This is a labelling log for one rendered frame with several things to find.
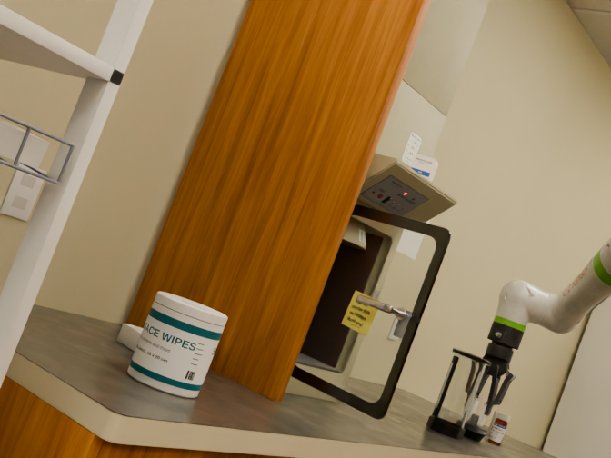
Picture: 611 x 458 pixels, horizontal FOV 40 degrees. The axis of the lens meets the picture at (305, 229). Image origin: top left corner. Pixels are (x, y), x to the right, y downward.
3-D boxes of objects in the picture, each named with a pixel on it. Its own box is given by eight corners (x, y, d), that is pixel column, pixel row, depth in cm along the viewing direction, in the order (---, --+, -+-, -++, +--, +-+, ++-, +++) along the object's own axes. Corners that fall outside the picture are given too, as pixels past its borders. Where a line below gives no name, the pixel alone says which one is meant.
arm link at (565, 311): (594, 243, 221) (588, 278, 215) (636, 258, 221) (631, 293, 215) (536, 299, 252) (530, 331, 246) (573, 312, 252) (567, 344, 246)
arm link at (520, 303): (502, 274, 250) (512, 273, 239) (542, 289, 250) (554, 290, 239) (485, 319, 249) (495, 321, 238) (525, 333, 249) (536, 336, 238)
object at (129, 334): (115, 340, 175) (123, 322, 176) (176, 355, 186) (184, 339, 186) (144, 358, 166) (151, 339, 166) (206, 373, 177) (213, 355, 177)
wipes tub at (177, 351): (111, 366, 145) (143, 284, 145) (164, 375, 155) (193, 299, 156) (160, 394, 137) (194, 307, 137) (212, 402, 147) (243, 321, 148)
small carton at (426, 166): (406, 176, 200) (415, 153, 201) (410, 181, 205) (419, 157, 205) (426, 183, 199) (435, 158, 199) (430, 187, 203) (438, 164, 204)
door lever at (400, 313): (368, 308, 174) (373, 296, 174) (404, 322, 167) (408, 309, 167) (353, 303, 170) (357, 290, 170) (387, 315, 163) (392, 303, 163)
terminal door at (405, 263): (281, 371, 186) (345, 201, 188) (383, 423, 164) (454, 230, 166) (278, 370, 185) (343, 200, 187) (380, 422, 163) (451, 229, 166)
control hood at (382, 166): (338, 189, 188) (355, 147, 189) (405, 227, 214) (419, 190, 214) (380, 201, 181) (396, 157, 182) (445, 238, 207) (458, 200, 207)
